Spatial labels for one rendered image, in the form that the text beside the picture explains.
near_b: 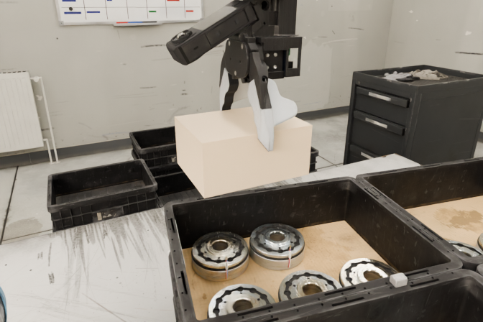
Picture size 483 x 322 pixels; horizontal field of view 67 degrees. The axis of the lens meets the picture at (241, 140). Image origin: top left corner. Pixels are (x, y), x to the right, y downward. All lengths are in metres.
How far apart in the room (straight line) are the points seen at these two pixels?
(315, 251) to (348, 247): 0.07
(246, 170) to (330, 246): 0.34
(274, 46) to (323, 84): 3.86
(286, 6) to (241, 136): 0.18
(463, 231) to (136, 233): 0.78
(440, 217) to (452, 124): 1.39
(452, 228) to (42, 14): 3.04
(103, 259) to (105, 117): 2.57
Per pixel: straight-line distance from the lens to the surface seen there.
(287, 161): 0.50
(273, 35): 0.50
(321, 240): 0.77
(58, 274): 0.97
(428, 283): 0.57
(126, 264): 0.94
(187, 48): 0.44
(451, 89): 2.17
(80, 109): 3.42
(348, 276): 0.65
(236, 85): 0.53
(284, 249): 0.69
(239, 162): 0.47
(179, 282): 0.52
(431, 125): 2.14
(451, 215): 0.96
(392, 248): 0.73
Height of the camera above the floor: 1.28
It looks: 21 degrees down
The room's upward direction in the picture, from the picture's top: straight up
